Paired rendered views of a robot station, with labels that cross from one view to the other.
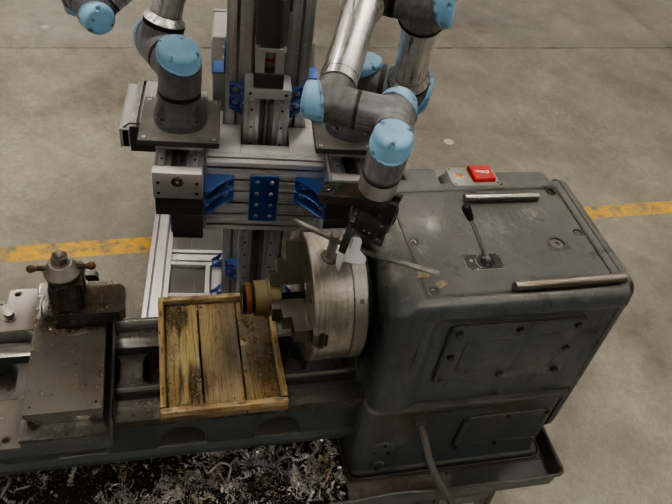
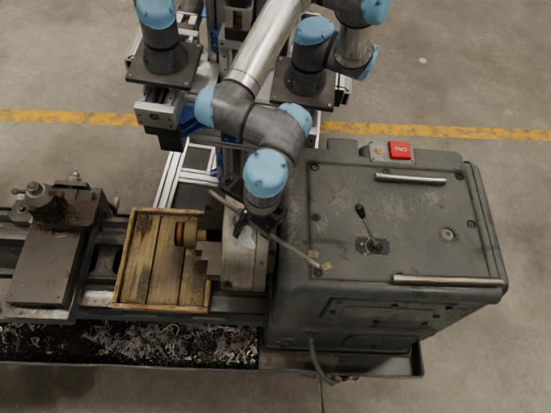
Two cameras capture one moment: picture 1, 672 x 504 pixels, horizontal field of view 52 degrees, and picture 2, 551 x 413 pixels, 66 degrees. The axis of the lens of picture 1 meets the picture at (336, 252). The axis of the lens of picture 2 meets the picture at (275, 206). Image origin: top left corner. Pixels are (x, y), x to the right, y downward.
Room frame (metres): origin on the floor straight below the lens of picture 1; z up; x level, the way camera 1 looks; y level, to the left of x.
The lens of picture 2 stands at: (0.63, -0.17, 2.23)
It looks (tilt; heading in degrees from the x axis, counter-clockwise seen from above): 60 degrees down; 11
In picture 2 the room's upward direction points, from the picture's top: 10 degrees clockwise
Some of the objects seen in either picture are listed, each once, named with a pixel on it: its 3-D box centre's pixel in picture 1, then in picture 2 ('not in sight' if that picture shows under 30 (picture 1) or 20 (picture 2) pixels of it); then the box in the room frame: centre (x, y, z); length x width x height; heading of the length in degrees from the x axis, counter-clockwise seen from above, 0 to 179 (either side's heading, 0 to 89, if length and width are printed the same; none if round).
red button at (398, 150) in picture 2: (481, 174); (399, 151); (1.50, -0.34, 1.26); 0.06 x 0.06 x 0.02; 18
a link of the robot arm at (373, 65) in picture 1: (360, 78); (314, 43); (1.75, 0.02, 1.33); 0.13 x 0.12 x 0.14; 86
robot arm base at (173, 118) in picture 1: (180, 104); (163, 48); (1.64, 0.51, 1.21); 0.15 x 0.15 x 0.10
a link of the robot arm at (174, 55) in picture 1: (178, 65); (157, 17); (1.65, 0.51, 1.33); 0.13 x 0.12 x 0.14; 40
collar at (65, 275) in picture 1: (61, 267); (38, 192); (1.03, 0.60, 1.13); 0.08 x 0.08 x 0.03
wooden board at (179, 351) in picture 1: (219, 351); (168, 257); (1.06, 0.25, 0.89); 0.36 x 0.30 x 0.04; 18
